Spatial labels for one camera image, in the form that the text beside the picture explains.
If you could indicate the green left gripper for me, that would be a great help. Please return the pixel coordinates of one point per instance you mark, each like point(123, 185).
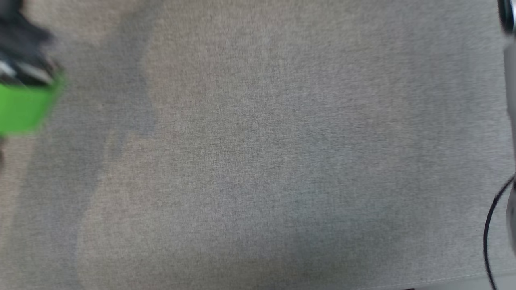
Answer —
point(24, 104)

